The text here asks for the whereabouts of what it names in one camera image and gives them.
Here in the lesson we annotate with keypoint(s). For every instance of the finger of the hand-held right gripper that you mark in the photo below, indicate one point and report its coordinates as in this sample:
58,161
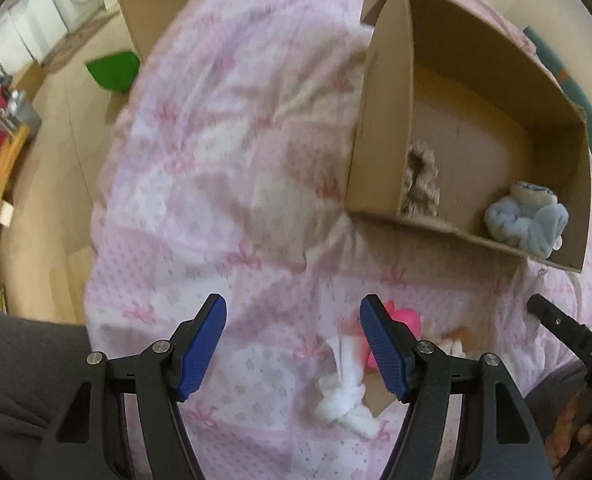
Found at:
556,319

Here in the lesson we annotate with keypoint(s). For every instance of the pink plush toy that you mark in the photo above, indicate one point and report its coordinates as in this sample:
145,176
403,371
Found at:
405,321

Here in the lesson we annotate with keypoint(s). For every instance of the light blue plush toy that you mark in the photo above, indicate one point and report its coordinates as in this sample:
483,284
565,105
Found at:
523,220

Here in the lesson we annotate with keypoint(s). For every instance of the beige knitted toy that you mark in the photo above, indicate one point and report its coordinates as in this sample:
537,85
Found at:
422,185

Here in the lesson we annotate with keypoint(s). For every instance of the person's dark trouser leg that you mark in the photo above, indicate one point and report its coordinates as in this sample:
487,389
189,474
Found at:
20,390

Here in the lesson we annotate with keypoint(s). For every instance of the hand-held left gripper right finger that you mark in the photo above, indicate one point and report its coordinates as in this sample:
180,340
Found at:
383,347

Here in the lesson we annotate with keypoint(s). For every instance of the person's right hand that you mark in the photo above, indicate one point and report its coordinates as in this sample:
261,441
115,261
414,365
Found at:
568,422

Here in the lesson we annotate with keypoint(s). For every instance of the pink patterned blanket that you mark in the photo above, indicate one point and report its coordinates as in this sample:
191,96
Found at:
246,200

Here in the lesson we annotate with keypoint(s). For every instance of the white cabinet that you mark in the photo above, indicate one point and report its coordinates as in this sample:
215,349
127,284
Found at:
23,30

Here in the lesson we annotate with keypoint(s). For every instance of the white knotted cloth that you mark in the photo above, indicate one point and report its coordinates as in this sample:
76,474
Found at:
343,390

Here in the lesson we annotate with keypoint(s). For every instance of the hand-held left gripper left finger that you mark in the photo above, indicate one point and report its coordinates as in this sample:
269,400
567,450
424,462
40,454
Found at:
203,345

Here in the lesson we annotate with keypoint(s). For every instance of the brown floor mat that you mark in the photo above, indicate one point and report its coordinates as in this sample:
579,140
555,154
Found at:
78,40

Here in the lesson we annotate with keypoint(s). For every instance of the grey metal object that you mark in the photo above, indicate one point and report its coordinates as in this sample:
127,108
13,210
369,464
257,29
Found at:
24,112

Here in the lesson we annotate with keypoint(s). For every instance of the beige plush toy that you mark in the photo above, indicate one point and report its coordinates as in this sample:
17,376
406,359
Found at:
453,345

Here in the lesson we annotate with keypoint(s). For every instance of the tall cardboard box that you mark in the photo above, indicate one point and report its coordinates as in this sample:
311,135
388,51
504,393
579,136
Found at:
153,10

